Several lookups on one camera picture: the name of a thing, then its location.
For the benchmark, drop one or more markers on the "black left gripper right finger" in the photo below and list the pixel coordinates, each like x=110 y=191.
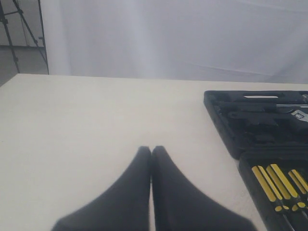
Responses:
x=180 y=206

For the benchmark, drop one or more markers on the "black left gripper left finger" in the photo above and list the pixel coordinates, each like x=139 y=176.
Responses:
x=124 y=206

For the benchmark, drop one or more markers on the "black plastic tool case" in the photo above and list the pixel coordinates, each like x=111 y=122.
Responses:
x=282 y=142

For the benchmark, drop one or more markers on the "large yellow black screwdriver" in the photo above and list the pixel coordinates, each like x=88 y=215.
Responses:
x=272 y=193

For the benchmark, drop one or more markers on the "middle yellow black screwdriver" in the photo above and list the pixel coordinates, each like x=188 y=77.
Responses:
x=291 y=198

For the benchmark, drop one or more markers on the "small yellow black screwdriver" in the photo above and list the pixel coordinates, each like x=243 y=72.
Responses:
x=300 y=182

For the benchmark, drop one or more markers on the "silver adjustable wrench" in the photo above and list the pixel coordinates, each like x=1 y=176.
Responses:
x=255 y=117

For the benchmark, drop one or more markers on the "claw hammer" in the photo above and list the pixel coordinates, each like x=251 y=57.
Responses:
x=264 y=106

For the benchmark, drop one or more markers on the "black tripod stand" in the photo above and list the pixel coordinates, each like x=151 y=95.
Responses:
x=22 y=47

